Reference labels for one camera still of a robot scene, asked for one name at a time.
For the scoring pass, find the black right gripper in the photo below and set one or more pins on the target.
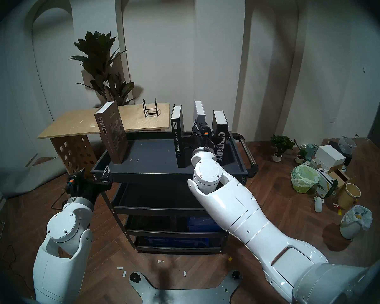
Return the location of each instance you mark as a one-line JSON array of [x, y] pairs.
[[202, 142]]

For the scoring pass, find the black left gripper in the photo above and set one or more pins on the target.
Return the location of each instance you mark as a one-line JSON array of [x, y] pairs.
[[84, 187]]

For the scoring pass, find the grey Discontent book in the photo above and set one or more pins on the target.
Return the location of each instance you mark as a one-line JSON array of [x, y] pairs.
[[199, 111]]

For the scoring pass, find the brown Homes book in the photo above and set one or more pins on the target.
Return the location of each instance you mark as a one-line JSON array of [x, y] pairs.
[[112, 135]]

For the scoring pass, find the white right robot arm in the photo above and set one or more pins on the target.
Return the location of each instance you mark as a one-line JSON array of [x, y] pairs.
[[240, 218]]

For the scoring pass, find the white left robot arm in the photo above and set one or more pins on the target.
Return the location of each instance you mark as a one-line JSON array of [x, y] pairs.
[[60, 262]]

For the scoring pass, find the black Fashion book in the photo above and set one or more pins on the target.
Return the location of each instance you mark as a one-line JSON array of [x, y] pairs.
[[177, 142]]

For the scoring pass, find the black Century book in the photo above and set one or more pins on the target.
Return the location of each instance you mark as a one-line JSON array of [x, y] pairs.
[[224, 148]]

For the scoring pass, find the dark grey utility cart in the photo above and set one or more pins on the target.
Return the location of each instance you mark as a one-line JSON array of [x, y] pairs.
[[145, 157]]

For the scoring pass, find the light wooden table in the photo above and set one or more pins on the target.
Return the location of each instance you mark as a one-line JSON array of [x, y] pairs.
[[72, 123]]

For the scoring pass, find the grey rolled floor mat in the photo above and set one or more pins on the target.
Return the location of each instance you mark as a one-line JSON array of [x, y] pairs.
[[15, 180]]

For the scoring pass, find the small bushy potted plant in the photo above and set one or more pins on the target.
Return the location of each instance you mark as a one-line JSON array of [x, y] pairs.
[[282, 142]]

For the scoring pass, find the tall blue plastic bin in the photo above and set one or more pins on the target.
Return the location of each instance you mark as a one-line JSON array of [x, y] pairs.
[[198, 225]]

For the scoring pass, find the small thin potted plant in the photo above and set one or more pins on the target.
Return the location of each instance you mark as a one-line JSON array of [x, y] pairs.
[[300, 159]]

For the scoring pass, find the flat blue plastic bin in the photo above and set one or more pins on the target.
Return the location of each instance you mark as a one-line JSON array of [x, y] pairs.
[[177, 242]]

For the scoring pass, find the black star knob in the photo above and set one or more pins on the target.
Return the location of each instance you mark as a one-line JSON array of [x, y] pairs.
[[237, 275], [134, 277]]

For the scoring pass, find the teal watering can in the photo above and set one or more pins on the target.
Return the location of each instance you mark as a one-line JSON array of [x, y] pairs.
[[310, 149]]

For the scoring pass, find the green-lined waste basket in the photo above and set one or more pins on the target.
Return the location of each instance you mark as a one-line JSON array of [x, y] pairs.
[[304, 180]]

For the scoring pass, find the large dark leafy plant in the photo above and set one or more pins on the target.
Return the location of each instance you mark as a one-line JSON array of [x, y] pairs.
[[98, 56]]

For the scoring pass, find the white cardboard box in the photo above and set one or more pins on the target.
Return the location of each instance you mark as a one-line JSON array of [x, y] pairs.
[[329, 156]]

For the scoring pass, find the green printed carton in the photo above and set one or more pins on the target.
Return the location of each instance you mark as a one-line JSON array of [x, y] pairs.
[[325, 183]]

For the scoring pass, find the small white bottle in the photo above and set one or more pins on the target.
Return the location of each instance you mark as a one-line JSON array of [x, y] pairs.
[[318, 205]]

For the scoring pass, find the brown cardboard box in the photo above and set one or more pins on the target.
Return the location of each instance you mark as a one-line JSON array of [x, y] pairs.
[[338, 177]]

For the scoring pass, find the clear plastic storage box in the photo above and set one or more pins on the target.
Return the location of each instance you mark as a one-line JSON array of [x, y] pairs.
[[347, 144]]

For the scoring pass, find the small red yellow object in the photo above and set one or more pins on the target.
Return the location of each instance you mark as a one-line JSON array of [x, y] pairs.
[[337, 209]]

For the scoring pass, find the yellow plastic bucket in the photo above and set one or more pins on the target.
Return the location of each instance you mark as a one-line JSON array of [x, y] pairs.
[[349, 195]]

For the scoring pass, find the white bin with bag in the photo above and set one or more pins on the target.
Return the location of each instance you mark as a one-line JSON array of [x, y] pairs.
[[354, 219]]

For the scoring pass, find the grey metal robot base plate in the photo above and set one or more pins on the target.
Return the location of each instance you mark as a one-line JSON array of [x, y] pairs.
[[183, 294]]

